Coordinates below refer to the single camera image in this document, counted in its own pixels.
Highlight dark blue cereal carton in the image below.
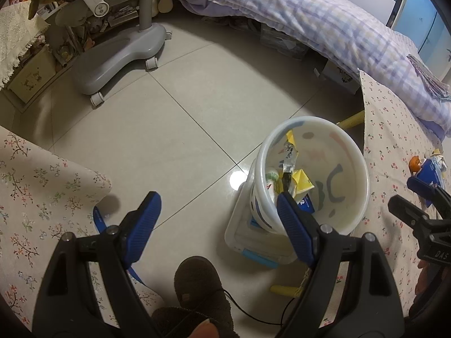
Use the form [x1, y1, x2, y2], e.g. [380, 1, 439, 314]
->
[416, 156, 446, 208]

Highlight yellow snack wrapper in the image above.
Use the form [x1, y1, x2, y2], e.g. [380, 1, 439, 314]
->
[285, 130, 314, 197]

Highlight white green yogurt bottle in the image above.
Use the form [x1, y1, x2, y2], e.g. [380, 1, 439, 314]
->
[265, 168, 283, 193]

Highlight silver foil wrapper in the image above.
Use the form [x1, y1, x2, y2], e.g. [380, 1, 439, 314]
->
[281, 140, 299, 192]

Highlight white plastic trash bucket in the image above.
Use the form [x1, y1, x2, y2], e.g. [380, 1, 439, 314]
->
[250, 116, 369, 235]

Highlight white storage box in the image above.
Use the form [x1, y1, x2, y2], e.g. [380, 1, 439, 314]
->
[224, 163, 297, 269]

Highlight purple bed sheet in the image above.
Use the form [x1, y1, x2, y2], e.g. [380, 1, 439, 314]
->
[420, 119, 450, 141]

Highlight brown slipper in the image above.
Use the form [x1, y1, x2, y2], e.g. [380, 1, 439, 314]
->
[151, 255, 238, 338]

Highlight floral print cloth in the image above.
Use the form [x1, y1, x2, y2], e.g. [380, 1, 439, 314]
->
[0, 125, 167, 328]

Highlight folded grey plaid cloth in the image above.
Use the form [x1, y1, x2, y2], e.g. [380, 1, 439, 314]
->
[407, 54, 451, 101]

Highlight purple plaid quilt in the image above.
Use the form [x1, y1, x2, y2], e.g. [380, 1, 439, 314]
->
[206, 0, 450, 131]

